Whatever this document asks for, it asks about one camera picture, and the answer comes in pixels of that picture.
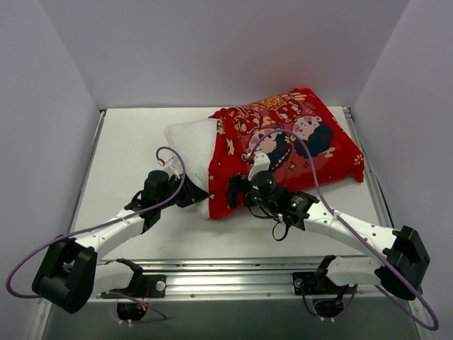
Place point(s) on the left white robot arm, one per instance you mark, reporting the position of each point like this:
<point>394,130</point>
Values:
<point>71,271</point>

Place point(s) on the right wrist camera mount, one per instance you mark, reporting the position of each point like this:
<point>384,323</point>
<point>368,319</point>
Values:
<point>261,162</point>

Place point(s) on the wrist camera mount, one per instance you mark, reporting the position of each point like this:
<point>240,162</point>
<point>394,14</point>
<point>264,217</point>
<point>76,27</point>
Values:
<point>173,167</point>
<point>261,162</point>

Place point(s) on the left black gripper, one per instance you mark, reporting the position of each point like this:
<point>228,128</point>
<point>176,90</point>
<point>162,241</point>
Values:
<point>191,193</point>

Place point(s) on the red printed pillowcase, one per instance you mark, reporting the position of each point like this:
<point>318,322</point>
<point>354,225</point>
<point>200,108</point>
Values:
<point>304,142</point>

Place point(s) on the right side aluminium rail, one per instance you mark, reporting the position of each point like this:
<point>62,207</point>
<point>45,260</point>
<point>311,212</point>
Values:
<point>375,190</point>

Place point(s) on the aluminium front rail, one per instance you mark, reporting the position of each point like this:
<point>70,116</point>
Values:
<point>245,276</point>

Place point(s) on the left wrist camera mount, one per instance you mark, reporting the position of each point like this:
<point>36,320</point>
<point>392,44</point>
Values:
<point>173,167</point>

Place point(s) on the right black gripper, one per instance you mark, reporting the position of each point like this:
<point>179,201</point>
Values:
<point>233,191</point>

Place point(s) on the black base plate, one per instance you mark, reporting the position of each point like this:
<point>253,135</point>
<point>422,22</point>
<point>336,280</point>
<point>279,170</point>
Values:
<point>310,283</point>
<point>150,286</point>

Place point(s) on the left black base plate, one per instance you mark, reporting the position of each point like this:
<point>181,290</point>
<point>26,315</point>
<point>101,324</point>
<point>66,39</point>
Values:
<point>150,286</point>

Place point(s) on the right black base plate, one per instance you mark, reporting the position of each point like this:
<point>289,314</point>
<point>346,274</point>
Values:
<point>310,283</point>

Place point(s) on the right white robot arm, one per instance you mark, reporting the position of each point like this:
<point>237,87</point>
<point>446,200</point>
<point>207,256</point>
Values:
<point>394,260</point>

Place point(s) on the white pillow insert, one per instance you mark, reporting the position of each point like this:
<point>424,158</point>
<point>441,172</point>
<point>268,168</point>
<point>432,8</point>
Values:
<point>195,142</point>

